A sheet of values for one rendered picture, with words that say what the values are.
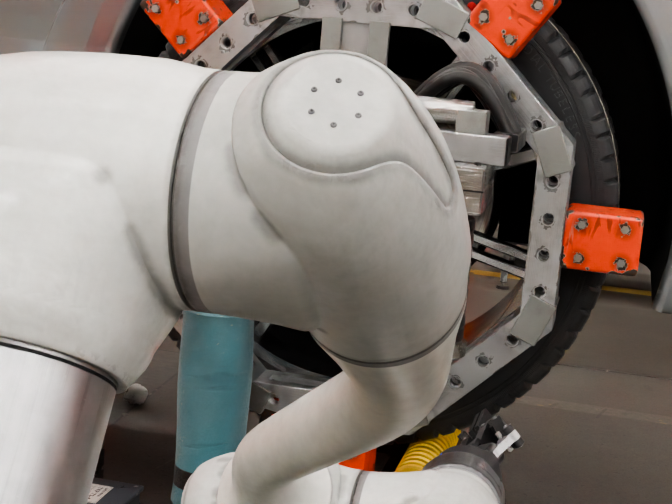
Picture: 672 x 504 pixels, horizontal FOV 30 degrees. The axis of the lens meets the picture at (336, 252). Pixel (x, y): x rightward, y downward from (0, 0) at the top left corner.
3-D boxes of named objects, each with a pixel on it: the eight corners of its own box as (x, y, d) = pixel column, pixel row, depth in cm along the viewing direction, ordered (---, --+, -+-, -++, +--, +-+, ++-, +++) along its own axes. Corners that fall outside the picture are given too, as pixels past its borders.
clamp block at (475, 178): (491, 205, 136) (496, 156, 135) (481, 216, 127) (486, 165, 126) (445, 199, 137) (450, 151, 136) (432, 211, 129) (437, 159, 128)
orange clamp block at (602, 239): (563, 257, 156) (637, 266, 154) (559, 268, 148) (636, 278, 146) (569, 201, 154) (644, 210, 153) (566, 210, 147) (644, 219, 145)
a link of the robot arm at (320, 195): (492, 201, 75) (276, 177, 78) (476, -4, 60) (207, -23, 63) (453, 401, 69) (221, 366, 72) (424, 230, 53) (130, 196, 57)
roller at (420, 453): (461, 444, 184) (465, 407, 183) (429, 519, 156) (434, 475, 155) (423, 438, 185) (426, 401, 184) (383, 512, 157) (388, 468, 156)
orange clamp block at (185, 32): (241, 23, 160) (197, -32, 160) (222, 23, 153) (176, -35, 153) (202, 59, 162) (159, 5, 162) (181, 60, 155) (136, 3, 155)
